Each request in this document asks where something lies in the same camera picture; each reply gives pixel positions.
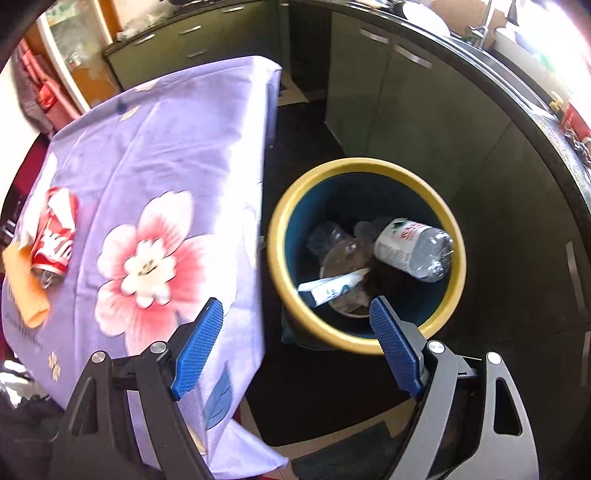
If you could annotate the steel faucet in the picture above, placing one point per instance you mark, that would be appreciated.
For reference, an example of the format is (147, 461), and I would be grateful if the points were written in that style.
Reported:
(478, 27)

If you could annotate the white plate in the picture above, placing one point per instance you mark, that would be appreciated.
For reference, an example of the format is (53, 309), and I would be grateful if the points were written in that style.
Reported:
(427, 18)

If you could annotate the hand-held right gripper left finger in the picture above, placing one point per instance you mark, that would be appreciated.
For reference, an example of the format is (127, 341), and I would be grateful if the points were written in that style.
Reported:
(198, 350)

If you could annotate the large white label water bottle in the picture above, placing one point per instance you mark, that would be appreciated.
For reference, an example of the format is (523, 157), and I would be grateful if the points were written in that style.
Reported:
(411, 247)

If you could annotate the red checked apron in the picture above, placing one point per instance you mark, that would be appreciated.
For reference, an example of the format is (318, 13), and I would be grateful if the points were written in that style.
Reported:
(46, 97)

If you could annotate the dark stone countertop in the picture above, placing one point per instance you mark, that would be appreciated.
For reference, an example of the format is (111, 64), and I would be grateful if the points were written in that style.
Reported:
(531, 120)

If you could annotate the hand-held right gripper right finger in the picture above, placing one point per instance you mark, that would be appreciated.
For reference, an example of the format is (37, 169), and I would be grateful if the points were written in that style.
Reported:
(397, 350)

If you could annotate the steel sink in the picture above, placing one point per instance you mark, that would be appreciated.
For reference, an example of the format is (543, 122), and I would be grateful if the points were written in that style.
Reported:
(512, 69)

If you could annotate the purple floral tablecloth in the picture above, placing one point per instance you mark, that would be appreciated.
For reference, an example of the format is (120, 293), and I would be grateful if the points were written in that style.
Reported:
(184, 138)

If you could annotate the glass sliding door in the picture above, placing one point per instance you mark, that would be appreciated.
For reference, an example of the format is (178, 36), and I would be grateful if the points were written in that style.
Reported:
(78, 46)

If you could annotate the orange ribbed wrapper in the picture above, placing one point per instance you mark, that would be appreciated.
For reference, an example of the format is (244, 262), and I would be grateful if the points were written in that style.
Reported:
(27, 290)

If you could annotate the yellow rim trash bin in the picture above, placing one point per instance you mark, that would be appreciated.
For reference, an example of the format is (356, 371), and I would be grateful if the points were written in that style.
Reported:
(281, 230)

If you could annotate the red soda can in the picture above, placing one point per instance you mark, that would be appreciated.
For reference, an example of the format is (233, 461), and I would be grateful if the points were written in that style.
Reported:
(54, 240)

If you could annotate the small clear plastic bottle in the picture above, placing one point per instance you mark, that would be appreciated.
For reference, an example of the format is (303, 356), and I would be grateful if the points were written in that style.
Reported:
(328, 237)

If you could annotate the red container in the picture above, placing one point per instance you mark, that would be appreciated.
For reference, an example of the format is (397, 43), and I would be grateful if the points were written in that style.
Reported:
(577, 122)

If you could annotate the red instant noodle cup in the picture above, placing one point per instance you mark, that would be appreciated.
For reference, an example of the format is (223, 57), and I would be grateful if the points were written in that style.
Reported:
(346, 261)

